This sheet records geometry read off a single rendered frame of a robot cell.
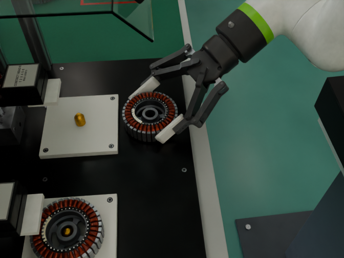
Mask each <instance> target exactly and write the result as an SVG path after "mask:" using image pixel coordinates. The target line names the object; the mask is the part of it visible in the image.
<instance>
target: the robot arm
mask: <svg viewBox="0 0 344 258"><path fill-rule="evenodd" d="M216 32H217V34H218V35H213V36H212V37H211V38H210V39H209V40H208V41H206V42H205V43H204V44H203V45H202V48H201V49H200V50H198V51H196V52H195V50H194V49H193V48H192V46H191V45H190V44H186V45H185V46H184V47H182V48H181V49H180V50H179V51H177V52H175V53H173V54H170V55H168V56H166V57H164V58H162V59H160V60H158V61H156V62H154V63H152V64H151V65H150V66H149V68H150V69H151V75H150V76H149V77H148V78H147V79H146V80H145V81H143V82H142V83H141V84H140V85H141V87H140V88H139V89H137V90H136V91H135V92H134V93H132V94H131V95H130V97H128V99H130V98H132V97H133V96H134V95H137V94H141V93H142V92H144V93H145V92H148V93H149V92H150V91H153V90H154V89H155V88H156V87H158V86H159V85H160V81H161V80H165V79H169V78H173V77H178V76H182V75H190V76H191V77H192V78H193V79H194V81H195V82H196V88H195V90H194V93H193V95H192V98H191V100H190V103H189V106H188V108H187V111H186V114H185V115H183V114H180V115H179V116H178V117H177V118H176V119H175V120H173V121H172V122H171V123H170V124H169V125H168V126H167V127H166V128H164V129H163V130H162V131H161V132H160V133H159V134H158V135H156V136H155V138H156V140H158V141H159V142H161V143H162V144H163V143H165V142H166V141H167V140H168V139H169V138H170V137H171V136H173V135H174V134H175V133H176V134H180V133H181V132H182V131H184V130H185V129H186V128H187V127H188V126H189V125H194V126H196V127H197V128H201V127H202V126H203V124H204V123H205V121H206V119H207V118H208V116H209V115H210V113H211V112H212V110H213V108H214V107H215V105H216V104H217V102H218V101H219V99H220V98H221V96H223V95H224V94H225V93H226V92H227V91H228V90H229V87H228V86H227V84H226V83H225V82H224V81H222V80H221V78H222V76H223V75H224V74H227V73H228V72H230V71H231V70H232V69H233V68H234V67H235V66H237V65H238V64H239V60H240V61H241V62H243V63H246V62H248V61H249V60H250V59H251V58H252V57H253V56H255V55H256V54H257V53H258V52H259V51H260V50H262V49H263V48H264V47H265V46H266V45H267V44H269V43H270V42H271V41H272V40H274V39H275V38H276V37H277V36H279V35H284V36H286V37H287V38H288V39H289V40H290V41H292V42H293V43H294V44H295V46H296V47H297V48H298V49H299V50H300V51H301V52H302V53H303V54H304V55H305V57H306V58H307V59H308V61H310V62H311V63H312V64H313V65H314V66H315V67H317V68H318V69H320V70H323V71H327V72H339V71H343V70H344V0H246V1H245V2H244V3H242V4H241V5H240V6H239V7H238V8H237V9H236V10H235V11H233V12H232V13H231V14H230V15H229V16H228V17H227V18H226V19H224V20H223V21H222V22H221V23H220V24H219V25H218V26H217V27H216ZM188 58H190V60H189V61H185V60H186V59H188ZM183 61H185V62H183ZM179 63H180V64H179ZM177 64H179V65H177ZM213 83H214V88H213V89H212V90H211V91H210V93H209V94H208V96H207V98H206V99H205V101H204V102H203V104H202V101H203V98H204V96H205V94H206V93H207V91H208V88H209V86H210V84H213ZM201 104H202V105H201Z"/></svg>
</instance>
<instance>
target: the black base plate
mask: <svg viewBox="0 0 344 258"><path fill-rule="evenodd" d="M160 59H162V58H147V59H127V60H108V61H89V62H70V63H52V65H51V70H50V71H47V75H48V79H59V78H60V80H61V86H60V93H59V98H60V97H78V96H96V95H114V94H118V96H119V121H118V154H112V155H96V156H81V157H65V158H49V159H40V157H39V151H40V145H41V139H42V133H43V129H44V123H45V117H46V111H47V109H46V108H45V107H44V106H37V107H28V106H27V105H24V106H21V108H22V109H23V111H24V113H25V115H26V118H25V122H24V127H23V132H22V136H21V140H20V145H5V146H0V181H11V180H13V179H14V180H18V181H19V182H20V184H21V185H22V186H25V188H26V189H27V191H28V195H31V194H43V195H44V196H45V198H44V199H49V198H63V197H78V196H92V195H107V194H117V197H118V204H117V258H207V257H206V250H205V242H204V235H203V227H202V220H201V212H200V205H199V197H198V190H197V182H196V175H195V167H194V160H193V155H192V148H191V140H190V132H189V126H188V127H187V128H186V129H185V130H184V131H182V132H181V133H180V134H176V133H175V134H174V135H173V136H171V137H170V138H169V139H168V140H167V141H166V142H165V143H163V144H162V143H161V142H159V141H157V140H156V141H155V142H153V141H152V140H151V142H148V141H146V142H144V141H143V140H142V141H140V140H138V139H135V138H134V137H132V136H131V135H129V134H128V133H127V131H126V130H125V127H124V124H123V117H122V110H123V107H124V105H125V103H126V102H127V101H128V100H129V99H128V97H130V95H131V94H132V93H134V92H135V91H136V90H137V89H139V88H140V87H141V85H140V84H141V83H142V82H143V81H145V80H146V79H147V78H148V77H149V76H150V75H151V69H150V68H149V66H150V65H151V64H152V63H154V62H156V61H158V60H160ZM152 92H153V93H154V92H158V93H159V92H160V93H162V94H165V95H167V96H169V97H170V98H171V99H172V100H173V101H174V102H175V104H176V106H177V109H178V116H179V115H180V114H183V115H185V114H186V111H187V110H186V102H185V95H184V88H183V80H182V76H178V77H173V78H169V79H165V80H161V81H160V85H159V86H158V87H156V88H155V89H154V90H153V91H152ZM24 241H25V235H23V236H15V237H8V238H0V258H22V253H23V247H24Z"/></svg>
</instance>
